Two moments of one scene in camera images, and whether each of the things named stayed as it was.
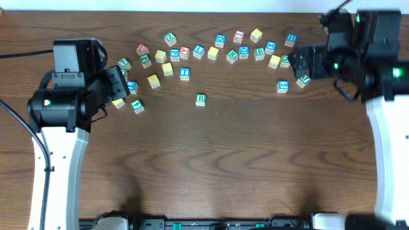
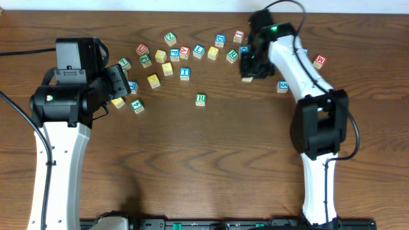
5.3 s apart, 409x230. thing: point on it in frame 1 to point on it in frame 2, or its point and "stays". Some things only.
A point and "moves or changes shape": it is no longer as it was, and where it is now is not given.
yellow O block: x=274 y=61 moves or changes shape
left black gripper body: x=118 y=82 stays
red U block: x=142 y=50 stays
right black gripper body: x=326 y=61 to x=253 y=65
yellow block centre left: x=153 y=81 stays
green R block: x=200 y=99 stays
